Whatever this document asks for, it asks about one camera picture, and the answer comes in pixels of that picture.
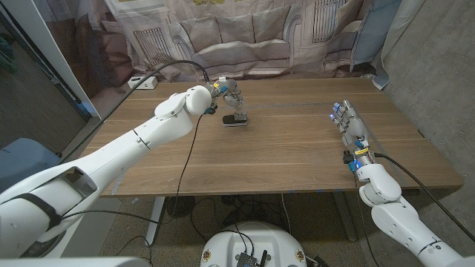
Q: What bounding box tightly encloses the blue grey chair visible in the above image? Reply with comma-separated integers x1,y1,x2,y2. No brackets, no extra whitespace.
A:
0,137,62,194

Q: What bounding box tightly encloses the grey table leg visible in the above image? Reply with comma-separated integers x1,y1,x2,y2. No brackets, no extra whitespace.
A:
332,191,358,243

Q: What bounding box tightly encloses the round black floor fan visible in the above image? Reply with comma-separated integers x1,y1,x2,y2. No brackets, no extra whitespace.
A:
166,196,196,219

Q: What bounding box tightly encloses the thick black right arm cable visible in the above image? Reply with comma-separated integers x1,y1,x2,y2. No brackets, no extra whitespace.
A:
373,152,475,244

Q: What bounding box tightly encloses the black eraser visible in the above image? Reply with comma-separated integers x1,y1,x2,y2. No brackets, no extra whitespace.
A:
222,114,249,128

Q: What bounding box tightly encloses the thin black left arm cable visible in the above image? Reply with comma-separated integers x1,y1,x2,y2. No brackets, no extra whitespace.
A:
60,113,204,225

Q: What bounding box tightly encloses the white partition panel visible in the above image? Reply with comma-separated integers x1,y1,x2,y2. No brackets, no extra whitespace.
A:
0,0,108,122

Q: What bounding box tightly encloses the white table leg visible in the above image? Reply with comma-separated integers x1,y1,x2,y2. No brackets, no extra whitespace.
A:
145,196,166,245

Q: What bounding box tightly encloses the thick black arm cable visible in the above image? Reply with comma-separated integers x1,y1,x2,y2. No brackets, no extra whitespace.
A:
56,59,211,165
373,152,475,244

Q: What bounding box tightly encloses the pale cloth sheet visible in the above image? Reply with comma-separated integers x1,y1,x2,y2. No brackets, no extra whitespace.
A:
372,0,427,90

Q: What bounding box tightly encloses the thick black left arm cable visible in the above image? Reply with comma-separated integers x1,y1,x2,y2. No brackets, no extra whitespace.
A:
56,59,211,165

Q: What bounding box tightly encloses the small black electronics box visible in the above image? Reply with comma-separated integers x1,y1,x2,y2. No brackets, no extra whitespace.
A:
235,251,258,267

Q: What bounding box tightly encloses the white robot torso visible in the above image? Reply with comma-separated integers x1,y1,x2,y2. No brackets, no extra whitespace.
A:
200,221,308,267

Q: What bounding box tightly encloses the printed sofa backdrop cloth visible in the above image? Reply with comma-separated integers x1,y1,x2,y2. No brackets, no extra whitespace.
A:
33,0,402,83

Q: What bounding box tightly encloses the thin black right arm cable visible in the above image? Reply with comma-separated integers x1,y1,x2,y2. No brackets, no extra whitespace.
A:
356,173,381,267

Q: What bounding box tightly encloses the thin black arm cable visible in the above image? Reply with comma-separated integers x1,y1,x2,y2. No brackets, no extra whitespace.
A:
60,113,204,225
356,173,381,267

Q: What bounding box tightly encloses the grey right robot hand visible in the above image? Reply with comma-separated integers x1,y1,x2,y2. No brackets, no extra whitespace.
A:
329,99,376,168

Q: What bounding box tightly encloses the white power strip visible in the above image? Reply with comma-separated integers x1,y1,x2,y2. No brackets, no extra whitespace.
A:
127,76,158,90

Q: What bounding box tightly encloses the black floor cable bundle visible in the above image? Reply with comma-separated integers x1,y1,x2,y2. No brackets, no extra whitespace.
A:
221,194,290,228

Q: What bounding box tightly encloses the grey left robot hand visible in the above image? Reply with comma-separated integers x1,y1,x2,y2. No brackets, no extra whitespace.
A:
206,77,248,117

